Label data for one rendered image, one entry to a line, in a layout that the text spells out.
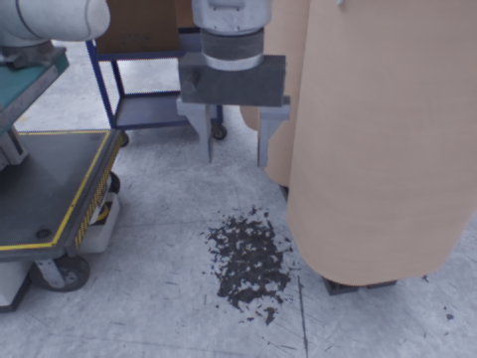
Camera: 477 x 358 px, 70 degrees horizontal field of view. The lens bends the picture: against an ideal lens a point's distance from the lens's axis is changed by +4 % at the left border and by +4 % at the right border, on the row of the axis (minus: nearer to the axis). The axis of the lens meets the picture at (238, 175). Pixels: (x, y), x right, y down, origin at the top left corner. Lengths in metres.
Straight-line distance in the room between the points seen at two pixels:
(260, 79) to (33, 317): 1.18
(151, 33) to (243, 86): 1.43
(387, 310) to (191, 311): 0.66
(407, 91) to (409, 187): 0.24
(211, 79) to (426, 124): 0.47
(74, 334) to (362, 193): 0.99
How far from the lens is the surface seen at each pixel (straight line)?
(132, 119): 2.08
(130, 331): 1.24
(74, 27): 1.18
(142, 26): 1.82
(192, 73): 0.42
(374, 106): 0.71
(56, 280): 1.32
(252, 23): 0.38
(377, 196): 0.83
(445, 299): 1.43
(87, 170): 1.36
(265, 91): 0.42
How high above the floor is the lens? 1.06
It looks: 38 degrees down
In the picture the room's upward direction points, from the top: 1 degrees counter-clockwise
